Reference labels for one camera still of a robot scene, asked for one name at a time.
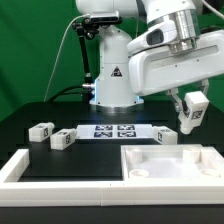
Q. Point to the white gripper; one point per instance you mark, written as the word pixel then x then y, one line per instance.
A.
pixel 156 70

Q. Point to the white square tabletop panel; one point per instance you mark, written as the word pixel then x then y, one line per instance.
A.
pixel 170 162

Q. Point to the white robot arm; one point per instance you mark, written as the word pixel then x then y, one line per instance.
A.
pixel 112 87

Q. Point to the white U-shaped obstacle fence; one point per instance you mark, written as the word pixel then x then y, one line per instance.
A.
pixel 15 193

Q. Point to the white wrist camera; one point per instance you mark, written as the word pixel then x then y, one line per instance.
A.
pixel 157 35

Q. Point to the white fiducial marker base plate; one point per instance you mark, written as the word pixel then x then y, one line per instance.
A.
pixel 115 131

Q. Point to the grey camera on mount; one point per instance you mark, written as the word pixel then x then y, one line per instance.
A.
pixel 105 17

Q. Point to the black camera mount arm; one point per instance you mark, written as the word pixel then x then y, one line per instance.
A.
pixel 84 50

